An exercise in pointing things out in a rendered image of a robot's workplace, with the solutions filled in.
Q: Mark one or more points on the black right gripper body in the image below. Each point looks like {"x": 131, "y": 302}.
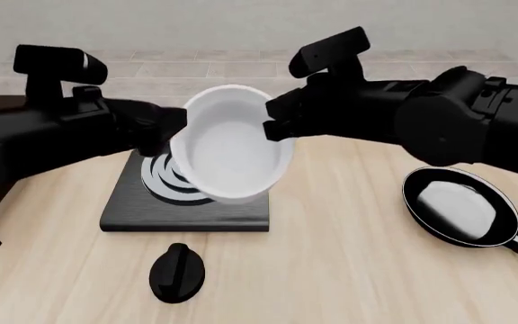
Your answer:
{"x": 335, "y": 108}

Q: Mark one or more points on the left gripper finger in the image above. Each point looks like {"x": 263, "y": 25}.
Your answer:
{"x": 156, "y": 143}
{"x": 171, "y": 117}

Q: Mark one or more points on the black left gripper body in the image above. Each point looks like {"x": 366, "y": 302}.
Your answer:
{"x": 124, "y": 125}

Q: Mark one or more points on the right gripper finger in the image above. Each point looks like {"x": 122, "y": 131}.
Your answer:
{"x": 283, "y": 130}
{"x": 288, "y": 106}

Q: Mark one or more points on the white bowl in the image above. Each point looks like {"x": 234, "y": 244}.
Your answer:
{"x": 232, "y": 148}

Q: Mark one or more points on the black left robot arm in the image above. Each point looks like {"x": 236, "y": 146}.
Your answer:
{"x": 25, "y": 141}

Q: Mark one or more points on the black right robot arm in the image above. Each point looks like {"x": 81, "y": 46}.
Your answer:
{"x": 466, "y": 121}

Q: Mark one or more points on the flat black stove plate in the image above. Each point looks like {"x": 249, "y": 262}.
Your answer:
{"x": 151, "y": 212}

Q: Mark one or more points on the black frying pan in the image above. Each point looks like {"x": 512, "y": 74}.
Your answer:
{"x": 425, "y": 189}

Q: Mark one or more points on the round black stove knob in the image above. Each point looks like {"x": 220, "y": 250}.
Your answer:
{"x": 175, "y": 273}

